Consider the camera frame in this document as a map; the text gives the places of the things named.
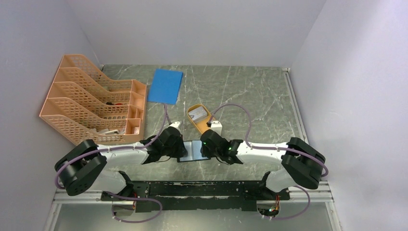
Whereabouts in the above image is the black leather card holder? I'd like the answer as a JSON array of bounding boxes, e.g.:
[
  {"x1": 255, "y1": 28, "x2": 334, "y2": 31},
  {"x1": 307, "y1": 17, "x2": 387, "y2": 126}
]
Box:
[{"x1": 177, "y1": 140, "x2": 211, "y2": 163}]

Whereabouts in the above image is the yellow oval tray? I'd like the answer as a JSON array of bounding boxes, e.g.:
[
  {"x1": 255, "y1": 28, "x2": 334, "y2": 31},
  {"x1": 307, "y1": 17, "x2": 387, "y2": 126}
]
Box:
[{"x1": 187, "y1": 104, "x2": 222, "y2": 135}]

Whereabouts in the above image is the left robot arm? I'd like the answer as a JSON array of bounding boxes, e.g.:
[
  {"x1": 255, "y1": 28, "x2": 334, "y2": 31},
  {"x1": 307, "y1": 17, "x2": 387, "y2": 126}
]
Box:
[{"x1": 54, "y1": 124, "x2": 188, "y2": 200}]

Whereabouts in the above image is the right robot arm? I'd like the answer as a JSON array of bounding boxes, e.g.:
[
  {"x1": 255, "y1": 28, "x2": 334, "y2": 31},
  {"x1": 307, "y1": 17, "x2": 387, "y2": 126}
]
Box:
[{"x1": 200, "y1": 129, "x2": 327, "y2": 199}]

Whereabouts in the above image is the white VIP card stack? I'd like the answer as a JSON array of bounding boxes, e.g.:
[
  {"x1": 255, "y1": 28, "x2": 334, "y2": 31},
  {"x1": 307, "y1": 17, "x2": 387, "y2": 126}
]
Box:
[{"x1": 188, "y1": 106, "x2": 208, "y2": 123}]

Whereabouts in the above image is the blue folder sheet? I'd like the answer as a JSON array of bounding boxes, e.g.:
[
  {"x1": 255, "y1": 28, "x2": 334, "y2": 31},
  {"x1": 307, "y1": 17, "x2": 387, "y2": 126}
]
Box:
[{"x1": 147, "y1": 69, "x2": 183, "y2": 105}]

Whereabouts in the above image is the peach plastic file organizer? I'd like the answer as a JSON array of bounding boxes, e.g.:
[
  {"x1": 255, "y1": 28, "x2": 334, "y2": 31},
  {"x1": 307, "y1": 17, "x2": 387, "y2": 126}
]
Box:
[{"x1": 39, "y1": 54, "x2": 147, "y2": 145}]

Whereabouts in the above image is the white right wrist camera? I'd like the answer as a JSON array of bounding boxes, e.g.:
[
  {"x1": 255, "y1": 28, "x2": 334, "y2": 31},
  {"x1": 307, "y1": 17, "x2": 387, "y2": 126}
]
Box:
[{"x1": 207, "y1": 120, "x2": 223, "y2": 135}]

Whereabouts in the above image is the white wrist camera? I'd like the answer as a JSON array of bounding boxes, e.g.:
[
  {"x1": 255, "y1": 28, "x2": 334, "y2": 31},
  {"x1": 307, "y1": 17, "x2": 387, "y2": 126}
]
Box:
[
  {"x1": 169, "y1": 121, "x2": 181, "y2": 130},
  {"x1": 207, "y1": 120, "x2": 223, "y2": 135}
]

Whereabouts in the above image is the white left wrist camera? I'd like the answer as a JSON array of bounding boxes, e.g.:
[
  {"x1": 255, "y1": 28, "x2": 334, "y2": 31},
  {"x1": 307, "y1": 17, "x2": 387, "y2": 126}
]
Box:
[{"x1": 169, "y1": 121, "x2": 181, "y2": 130}]

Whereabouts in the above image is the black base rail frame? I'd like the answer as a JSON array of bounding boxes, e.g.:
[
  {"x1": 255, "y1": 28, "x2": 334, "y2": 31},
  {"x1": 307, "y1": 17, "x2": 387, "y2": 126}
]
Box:
[{"x1": 120, "y1": 178, "x2": 290, "y2": 213}]

